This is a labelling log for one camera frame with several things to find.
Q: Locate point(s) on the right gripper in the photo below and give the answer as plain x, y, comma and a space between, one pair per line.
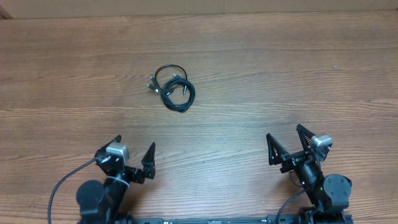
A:
293, 159

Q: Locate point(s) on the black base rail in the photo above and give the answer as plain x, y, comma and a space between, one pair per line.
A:
236, 220

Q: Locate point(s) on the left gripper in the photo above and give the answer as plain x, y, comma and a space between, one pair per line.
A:
137, 175

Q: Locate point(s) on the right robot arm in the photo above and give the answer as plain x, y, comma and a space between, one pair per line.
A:
329, 195

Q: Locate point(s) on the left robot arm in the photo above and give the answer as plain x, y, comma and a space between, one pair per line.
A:
100, 202

